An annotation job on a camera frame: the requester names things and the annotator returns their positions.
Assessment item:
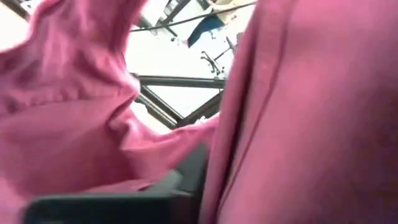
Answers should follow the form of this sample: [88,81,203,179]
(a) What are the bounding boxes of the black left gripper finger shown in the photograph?
[148,142,209,200]

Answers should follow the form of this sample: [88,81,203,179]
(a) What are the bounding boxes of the maroon shirt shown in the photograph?
[0,0,398,224]

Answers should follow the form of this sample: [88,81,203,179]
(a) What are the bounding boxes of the black overhead cable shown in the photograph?
[129,1,258,34]

